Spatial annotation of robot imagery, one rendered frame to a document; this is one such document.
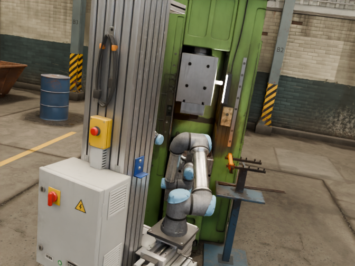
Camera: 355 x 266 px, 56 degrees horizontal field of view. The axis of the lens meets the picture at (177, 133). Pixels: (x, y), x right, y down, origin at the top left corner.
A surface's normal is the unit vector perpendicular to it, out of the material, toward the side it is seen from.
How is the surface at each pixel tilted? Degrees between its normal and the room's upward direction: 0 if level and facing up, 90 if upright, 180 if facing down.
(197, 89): 90
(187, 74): 90
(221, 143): 90
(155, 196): 90
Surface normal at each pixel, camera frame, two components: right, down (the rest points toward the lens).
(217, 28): -0.04, 0.25
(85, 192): -0.45, 0.17
